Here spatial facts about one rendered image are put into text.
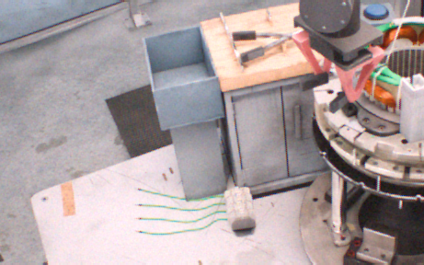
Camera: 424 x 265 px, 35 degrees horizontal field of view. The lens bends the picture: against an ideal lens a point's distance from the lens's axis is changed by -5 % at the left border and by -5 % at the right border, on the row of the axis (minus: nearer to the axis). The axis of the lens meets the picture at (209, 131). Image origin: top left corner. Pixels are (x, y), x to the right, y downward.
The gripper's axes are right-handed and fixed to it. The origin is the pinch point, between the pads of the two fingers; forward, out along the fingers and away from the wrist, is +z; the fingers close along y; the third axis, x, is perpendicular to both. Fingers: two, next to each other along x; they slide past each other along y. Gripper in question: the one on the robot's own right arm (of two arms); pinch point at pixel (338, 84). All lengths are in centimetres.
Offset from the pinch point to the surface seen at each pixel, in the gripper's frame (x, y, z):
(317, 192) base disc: 7.8, -14.6, 37.2
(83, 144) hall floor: 3, -153, 119
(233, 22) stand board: 7.4, -36.9, 11.1
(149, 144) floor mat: 23, -134, 118
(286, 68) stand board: 6.0, -19.7, 11.3
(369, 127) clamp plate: 2.9, 3.1, 7.0
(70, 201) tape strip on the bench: -29, -45, 40
